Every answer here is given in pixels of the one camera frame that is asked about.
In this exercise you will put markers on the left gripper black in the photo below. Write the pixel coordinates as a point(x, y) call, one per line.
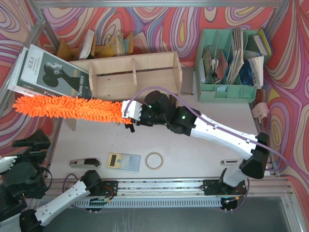
point(29, 150)

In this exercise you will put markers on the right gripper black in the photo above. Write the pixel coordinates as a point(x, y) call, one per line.
point(136, 121)

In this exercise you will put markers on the beige and blue calculator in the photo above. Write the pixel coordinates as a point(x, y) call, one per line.
point(126, 162)

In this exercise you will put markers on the orange microfiber duster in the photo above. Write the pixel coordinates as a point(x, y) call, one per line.
point(68, 107)

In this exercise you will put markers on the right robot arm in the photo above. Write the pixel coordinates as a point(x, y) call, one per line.
point(252, 149)

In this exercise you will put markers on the wooden bookshelf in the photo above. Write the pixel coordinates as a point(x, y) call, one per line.
point(120, 78)

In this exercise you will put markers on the clear tape roll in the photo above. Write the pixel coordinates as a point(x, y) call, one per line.
point(154, 161)

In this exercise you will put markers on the white Chokladfabriken book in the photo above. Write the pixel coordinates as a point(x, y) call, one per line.
point(16, 74)

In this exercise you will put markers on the Twins story book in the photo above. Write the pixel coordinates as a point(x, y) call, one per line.
point(46, 74)

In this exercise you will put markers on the yellow file rack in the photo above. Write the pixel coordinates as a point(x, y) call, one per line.
point(117, 46)

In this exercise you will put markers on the black marker pen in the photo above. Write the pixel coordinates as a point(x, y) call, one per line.
point(229, 161)

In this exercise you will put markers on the mint green desk organizer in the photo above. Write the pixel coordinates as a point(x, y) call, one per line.
point(219, 67)

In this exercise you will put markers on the pink piggy figurine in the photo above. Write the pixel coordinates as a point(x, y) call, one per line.
point(260, 111)

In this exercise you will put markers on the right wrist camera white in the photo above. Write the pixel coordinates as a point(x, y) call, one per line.
point(133, 111)

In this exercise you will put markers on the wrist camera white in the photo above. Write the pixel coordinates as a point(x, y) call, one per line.
point(133, 111)
point(6, 163)

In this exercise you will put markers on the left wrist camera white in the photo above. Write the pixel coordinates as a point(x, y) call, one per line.
point(6, 163)

